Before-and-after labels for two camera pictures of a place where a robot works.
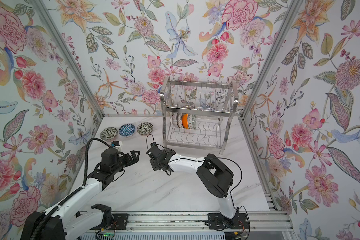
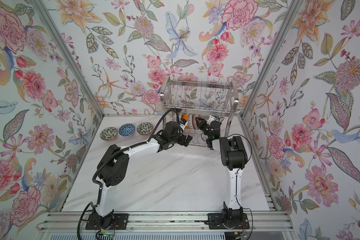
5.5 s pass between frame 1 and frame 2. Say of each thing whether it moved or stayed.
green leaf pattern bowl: stayed
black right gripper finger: moved
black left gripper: moved
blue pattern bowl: stayed
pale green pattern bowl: stayed
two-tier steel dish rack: stayed
